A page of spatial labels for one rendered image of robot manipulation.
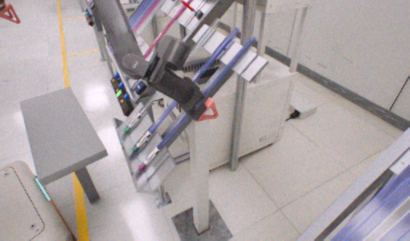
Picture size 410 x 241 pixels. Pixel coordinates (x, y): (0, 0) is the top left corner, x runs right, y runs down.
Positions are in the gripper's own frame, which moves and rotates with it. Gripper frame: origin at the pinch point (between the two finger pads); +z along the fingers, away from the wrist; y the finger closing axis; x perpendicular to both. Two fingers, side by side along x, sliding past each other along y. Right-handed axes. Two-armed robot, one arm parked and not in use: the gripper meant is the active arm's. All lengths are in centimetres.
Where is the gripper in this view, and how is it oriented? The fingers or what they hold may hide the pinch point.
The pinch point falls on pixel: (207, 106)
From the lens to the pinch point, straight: 67.7
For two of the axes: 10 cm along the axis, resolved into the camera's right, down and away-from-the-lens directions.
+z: 6.1, 3.8, 7.0
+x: -6.2, 7.7, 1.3
